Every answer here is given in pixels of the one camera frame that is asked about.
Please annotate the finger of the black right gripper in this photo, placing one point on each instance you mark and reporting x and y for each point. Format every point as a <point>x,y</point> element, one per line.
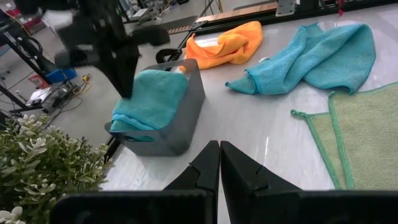
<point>126,81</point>

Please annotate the blue floor box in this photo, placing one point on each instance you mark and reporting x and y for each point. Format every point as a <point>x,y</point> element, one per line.
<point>60,75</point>

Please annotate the grey plastic bin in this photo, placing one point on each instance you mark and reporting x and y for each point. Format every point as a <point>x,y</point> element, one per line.
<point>180,124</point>

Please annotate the blue microfiber towel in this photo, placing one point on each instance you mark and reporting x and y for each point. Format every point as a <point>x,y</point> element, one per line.
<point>326,56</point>
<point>152,99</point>

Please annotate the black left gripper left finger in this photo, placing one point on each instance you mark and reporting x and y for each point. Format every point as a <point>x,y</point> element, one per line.
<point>192,202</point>

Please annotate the small potted green plant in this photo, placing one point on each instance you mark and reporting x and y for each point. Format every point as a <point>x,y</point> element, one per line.
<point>46,161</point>

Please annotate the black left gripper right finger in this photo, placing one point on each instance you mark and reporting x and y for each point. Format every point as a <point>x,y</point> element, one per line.
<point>280,205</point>

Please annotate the pale green microfiber towel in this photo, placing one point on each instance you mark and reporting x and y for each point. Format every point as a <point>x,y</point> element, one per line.
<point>367,140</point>

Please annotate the orange microfiber towel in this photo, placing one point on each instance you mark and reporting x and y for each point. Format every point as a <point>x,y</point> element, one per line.
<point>230,46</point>

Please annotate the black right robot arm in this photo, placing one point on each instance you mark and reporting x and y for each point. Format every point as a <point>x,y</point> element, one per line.
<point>93,12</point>

